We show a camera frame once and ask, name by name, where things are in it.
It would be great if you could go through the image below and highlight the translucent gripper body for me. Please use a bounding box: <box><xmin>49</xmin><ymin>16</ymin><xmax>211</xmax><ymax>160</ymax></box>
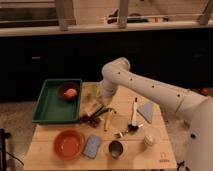
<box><xmin>82</xmin><ymin>91</ymin><xmax>110</xmax><ymax>115</ymax></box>

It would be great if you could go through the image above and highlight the small metal cup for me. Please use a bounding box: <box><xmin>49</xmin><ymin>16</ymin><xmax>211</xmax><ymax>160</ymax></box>
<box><xmin>108</xmin><ymin>140</ymin><xmax>123</xmax><ymax>158</ymax></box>

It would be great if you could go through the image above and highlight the blue sponge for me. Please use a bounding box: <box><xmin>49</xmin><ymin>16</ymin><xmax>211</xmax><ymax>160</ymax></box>
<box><xmin>83</xmin><ymin>135</ymin><xmax>102</xmax><ymax>159</ymax></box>

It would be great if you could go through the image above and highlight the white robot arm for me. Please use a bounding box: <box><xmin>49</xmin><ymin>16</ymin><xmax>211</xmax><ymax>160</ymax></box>
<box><xmin>97</xmin><ymin>57</ymin><xmax>213</xmax><ymax>171</ymax></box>

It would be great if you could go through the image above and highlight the green plastic tray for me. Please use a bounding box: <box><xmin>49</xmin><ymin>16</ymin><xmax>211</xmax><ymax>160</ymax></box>
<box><xmin>32</xmin><ymin>79</ymin><xmax>82</xmax><ymax>124</ymax></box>

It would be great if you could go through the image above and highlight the brown dried fruit pile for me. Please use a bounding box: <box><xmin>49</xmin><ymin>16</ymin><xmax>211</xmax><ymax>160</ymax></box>
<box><xmin>79</xmin><ymin>115</ymin><xmax>101</xmax><ymax>128</ymax></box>

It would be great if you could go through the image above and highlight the blue triangular cloth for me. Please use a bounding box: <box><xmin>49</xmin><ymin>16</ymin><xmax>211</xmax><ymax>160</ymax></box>
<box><xmin>137</xmin><ymin>101</ymin><xmax>153</xmax><ymax>124</ymax></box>

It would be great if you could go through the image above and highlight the green pea pod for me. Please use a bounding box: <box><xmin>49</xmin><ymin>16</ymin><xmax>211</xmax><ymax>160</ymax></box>
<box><xmin>96</xmin><ymin>108</ymin><xmax>116</xmax><ymax>117</ymax></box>

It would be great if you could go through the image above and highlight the yellow pencil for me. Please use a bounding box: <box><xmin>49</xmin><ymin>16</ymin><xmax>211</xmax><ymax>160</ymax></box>
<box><xmin>104</xmin><ymin>112</ymin><xmax>112</xmax><ymax>131</ymax></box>

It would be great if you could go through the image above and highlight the orange fruit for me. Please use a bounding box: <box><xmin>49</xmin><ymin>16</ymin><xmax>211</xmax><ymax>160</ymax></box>
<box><xmin>64</xmin><ymin>89</ymin><xmax>77</xmax><ymax>98</ymax></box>

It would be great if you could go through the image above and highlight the dark brown bowl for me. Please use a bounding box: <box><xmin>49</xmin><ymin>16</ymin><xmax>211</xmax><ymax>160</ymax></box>
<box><xmin>58</xmin><ymin>82</ymin><xmax>79</xmax><ymax>101</ymax></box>

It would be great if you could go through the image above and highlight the red bowl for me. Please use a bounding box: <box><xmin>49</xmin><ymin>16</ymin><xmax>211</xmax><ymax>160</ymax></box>
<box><xmin>53</xmin><ymin>129</ymin><xmax>85</xmax><ymax>160</ymax></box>

